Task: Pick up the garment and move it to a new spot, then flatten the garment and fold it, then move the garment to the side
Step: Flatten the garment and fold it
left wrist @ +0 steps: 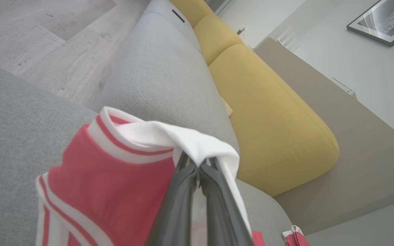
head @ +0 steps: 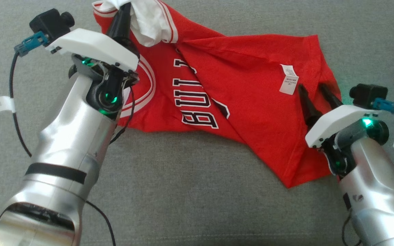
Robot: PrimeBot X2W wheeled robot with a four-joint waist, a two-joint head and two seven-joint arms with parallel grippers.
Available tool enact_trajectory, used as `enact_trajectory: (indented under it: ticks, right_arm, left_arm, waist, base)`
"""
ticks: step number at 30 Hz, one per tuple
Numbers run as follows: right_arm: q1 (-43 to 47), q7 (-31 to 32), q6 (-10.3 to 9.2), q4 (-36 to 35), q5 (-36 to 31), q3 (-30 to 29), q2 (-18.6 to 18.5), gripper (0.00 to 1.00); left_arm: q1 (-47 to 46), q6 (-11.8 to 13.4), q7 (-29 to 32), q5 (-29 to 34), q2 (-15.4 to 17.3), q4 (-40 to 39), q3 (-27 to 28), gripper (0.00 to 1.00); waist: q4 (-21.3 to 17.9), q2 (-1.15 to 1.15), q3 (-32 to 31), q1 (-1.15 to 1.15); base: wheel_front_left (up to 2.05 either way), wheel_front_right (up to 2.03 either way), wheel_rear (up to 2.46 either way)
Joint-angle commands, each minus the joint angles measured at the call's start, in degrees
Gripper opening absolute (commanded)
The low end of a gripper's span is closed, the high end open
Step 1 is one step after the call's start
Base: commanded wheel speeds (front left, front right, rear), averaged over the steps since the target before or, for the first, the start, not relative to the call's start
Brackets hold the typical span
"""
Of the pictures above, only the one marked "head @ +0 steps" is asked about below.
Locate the red basketball jersey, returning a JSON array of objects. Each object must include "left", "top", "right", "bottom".
[{"left": 93, "top": 0, "right": 342, "bottom": 188}]

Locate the black cable blue plug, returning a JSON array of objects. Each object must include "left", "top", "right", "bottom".
[
  {"left": 9, "top": 31, "right": 50, "bottom": 158},
  {"left": 371, "top": 98, "right": 394, "bottom": 141}
]

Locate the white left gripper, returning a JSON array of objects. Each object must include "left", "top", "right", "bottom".
[{"left": 45, "top": 3, "right": 140, "bottom": 118}]

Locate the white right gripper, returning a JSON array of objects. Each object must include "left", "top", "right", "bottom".
[{"left": 298, "top": 83, "right": 390, "bottom": 176}]

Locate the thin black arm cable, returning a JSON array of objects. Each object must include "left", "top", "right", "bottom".
[
  {"left": 110, "top": 85, "right": 136, "bottom": 144},
  {"left": 86, "top": 201, "right": 117, "bottom": 246},
  {"left": 341, "top": 208, "right": 361, "bottom": 246}
]

